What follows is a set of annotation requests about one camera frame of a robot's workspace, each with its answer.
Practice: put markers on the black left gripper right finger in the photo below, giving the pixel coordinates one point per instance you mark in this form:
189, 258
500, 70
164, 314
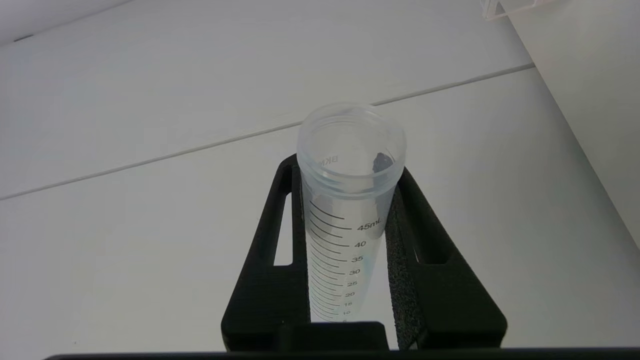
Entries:
440, 300

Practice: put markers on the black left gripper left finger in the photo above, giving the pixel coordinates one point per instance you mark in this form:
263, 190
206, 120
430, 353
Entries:
270, 295

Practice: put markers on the test tube with blue liquid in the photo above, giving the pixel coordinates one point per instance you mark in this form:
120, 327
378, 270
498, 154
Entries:
345, 270

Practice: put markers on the clear acrylic test tube rack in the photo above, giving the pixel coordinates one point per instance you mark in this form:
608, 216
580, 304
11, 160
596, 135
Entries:
510, 7

